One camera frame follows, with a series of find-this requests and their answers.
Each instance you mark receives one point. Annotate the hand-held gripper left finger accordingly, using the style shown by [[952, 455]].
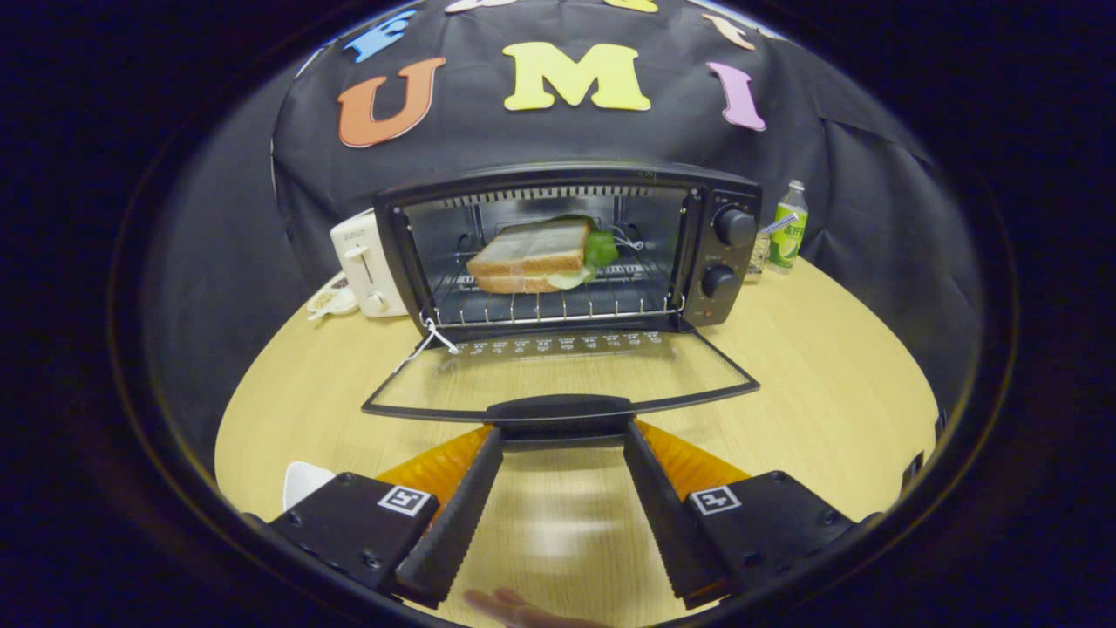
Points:
[[458, 523]]

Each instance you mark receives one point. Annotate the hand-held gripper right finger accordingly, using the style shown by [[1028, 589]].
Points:
[[667, 523]]

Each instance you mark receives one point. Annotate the black toaster oven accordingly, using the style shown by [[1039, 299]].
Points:
[[732, 262]]

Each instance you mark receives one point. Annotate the toast sandwich with lettuce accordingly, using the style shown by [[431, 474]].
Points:
[[532, 253]]

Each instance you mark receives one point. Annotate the white pop-up toaster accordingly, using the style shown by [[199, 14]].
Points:
[[362, 262]]

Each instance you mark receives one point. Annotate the white plate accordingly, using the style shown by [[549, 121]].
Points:
[[305, 484]]

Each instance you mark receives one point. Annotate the small dish with snacks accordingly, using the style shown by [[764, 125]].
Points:
[[330, 301]]

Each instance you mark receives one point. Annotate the clear glass with straw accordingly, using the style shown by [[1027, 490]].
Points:
[[757, 257]]

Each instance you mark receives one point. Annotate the green label plastic bottle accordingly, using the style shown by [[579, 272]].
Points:
[[787, 235]]

